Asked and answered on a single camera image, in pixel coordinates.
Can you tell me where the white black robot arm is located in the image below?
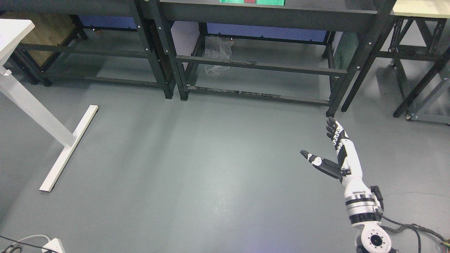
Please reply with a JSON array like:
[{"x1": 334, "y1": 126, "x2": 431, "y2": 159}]
[{"x1": 345, "y1": 186, "x2": 399, "y2": 253}]

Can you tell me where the black metal shelf rack left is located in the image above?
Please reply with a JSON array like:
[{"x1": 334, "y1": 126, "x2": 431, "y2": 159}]
[{"x1": 1, "y1": 0, "x2": 175, "y2": 99}]

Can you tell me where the clear plastic bag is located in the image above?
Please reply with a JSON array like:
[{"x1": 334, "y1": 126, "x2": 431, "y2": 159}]
[{"x1": 205, "y1": 36, "x2": 234, "y2": 78}]

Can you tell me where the grey wheeled cart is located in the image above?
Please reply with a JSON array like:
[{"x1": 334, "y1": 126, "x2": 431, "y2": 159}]
[{"x1": 405, "y1": 70, "x2": 450, "y2": 125}]

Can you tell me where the black frame table right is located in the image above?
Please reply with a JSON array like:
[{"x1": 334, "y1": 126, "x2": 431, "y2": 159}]
[{"x1": 341, "y1": 0, "x2": 449, "y2": 117}]

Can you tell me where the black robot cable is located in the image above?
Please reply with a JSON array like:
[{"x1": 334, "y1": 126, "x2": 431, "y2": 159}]
[{"x1": 380, "y1": 214, "x2": 450, "y2": 253}]

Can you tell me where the white power strip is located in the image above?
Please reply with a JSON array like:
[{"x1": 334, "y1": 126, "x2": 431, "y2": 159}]
[{"x1": 41, "y1": 238, "x2": 66, "y2": 253}]

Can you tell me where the white desk with leg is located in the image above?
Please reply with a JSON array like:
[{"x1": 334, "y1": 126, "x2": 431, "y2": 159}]
[{"x1": 0, "y1": 19, "x2": 99, "y2": 192}]

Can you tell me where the green plastic tray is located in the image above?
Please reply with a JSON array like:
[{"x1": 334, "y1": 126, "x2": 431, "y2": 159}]
[{"x1": 219, "y1": 0, "x2": 285, "y2": 6}]

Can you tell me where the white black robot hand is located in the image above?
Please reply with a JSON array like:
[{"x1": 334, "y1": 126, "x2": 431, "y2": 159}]
[{"x1": 300, "y1": 117, "x2": 371, "y2": 198}]

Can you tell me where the black metal shelf rack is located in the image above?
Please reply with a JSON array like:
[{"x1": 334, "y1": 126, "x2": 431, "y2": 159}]
[
  {"x1": 1, "y1": 0, "x2": 175, "y2": 99},
  {"x1": 143, "y1": 0, "x2": 395, "y2": 117}
]

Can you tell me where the black metal shelf rack middle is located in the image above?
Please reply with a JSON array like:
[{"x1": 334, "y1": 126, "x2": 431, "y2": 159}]
[{"x1": 143, "y1": 0, "x2": 395, "y2": 117}]

